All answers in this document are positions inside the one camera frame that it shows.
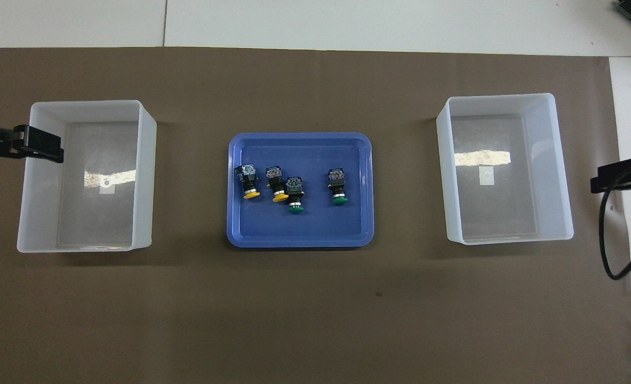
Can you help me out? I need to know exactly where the green push button switch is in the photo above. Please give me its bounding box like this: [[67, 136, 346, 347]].
[[327, 168, 349, 205], [285, 177, 305, 215]]

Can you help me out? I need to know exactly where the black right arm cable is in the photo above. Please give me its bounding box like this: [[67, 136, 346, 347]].
[[600, 188, 631, 281]]

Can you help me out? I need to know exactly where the blue plastic tray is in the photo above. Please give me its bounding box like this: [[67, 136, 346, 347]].
[[226, 132, 375, 249]]

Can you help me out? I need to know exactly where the translucent white plastic box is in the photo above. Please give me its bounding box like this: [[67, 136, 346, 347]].
[[435, 93, 575, 245], [17, 100, 158, 253]]

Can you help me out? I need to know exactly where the brown table mat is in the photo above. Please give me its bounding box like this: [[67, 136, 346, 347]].
[[0, 47, 631, 384]]

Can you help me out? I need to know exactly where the yellow push button switch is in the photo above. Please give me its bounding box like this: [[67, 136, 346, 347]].
[[265, 166, 289, 203], [234, 164, 261, 201]]

